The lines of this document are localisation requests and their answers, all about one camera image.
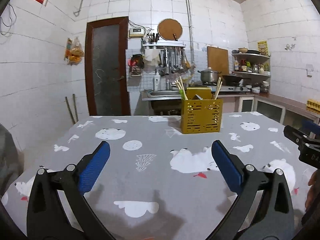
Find steel cooking pot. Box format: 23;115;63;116
197;68;221;85

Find gas stove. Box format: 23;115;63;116
197;85;251;93

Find dark brown glass door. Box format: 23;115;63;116
85;16;131;116

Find corner wall shelf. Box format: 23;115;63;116
232;47;271;94

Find yellow egg tray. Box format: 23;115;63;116
306;99;320;113

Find wooden sticks against wall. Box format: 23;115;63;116
65;94;79;124

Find hanging utensil rack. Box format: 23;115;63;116
142;41;191;75

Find steel kitchen sink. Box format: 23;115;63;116
140;90;181;101

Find rectangular wooden cutting board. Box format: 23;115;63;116
207;46;229;75

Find grey animal print tablecloth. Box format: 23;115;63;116
2;112;314;239

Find hanging plastic bag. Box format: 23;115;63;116
64;36;85;65

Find round wooden board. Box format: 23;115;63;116
157;18;183;41

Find yellow perforated utensil holder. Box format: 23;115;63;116
181;87;223;134

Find green frog handle utensil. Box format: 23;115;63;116
179;89;188;100

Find black wok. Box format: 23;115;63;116
222;75;243;87

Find person's right hand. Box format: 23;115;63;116
305;170;319;210

